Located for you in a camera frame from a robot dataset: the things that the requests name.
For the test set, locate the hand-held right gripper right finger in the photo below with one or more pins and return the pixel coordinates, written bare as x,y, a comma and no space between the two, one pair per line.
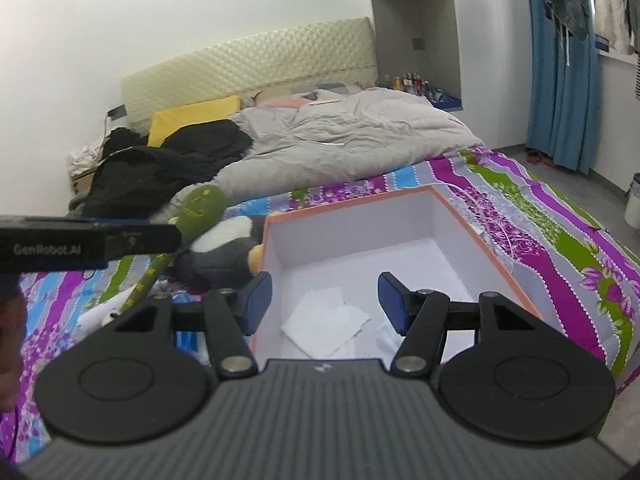
392,305

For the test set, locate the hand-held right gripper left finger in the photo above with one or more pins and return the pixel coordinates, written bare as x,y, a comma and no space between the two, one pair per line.
257,300

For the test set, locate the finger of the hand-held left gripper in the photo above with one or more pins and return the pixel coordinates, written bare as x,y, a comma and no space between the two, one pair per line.
145,241
125,221

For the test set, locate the orange cardboard box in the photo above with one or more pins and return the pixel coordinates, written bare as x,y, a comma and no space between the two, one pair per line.
350,240

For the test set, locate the panda plush toy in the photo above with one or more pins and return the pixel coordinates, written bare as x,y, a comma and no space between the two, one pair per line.
225,255

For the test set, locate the black jacket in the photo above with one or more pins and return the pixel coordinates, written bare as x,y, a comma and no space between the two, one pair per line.
165,170

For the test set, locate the green plush stick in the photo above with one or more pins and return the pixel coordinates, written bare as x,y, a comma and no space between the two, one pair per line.
200,205

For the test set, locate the white paper sheet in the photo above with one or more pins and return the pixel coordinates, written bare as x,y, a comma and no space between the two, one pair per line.
325,320

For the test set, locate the white crumpled cloth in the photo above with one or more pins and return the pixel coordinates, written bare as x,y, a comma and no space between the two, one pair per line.
85,160

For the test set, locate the white tube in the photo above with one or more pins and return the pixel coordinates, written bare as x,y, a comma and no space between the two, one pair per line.
95,317

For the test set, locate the yellow pillow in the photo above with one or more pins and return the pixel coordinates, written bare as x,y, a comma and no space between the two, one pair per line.
190,115

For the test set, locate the colourful printed bed sheet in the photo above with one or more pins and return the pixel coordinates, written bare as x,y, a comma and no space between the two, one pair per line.
550,240

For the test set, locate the grey duvet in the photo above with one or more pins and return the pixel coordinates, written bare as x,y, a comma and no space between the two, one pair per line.
350,140

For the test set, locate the pink pillow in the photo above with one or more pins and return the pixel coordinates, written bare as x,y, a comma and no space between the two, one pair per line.
285,101

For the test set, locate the cream quilted headboard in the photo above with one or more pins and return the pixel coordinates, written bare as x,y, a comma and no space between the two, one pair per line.
250,60

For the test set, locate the red slippers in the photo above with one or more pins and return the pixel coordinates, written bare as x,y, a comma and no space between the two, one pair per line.
536,157

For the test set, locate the row of small bottles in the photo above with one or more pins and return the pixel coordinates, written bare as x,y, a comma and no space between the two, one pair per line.
407,81

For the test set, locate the blue curtain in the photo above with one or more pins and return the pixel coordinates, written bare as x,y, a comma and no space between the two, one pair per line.
565,110

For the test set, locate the white bin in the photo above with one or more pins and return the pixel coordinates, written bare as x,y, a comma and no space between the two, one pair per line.
634,205

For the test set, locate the white wardrobe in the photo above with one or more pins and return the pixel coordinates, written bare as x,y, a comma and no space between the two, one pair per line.
490,60

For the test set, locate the hanging white garment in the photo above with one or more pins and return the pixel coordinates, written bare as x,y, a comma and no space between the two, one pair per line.
615,10

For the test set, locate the dark wall socket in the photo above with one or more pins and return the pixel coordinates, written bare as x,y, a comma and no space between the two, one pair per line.
418,44

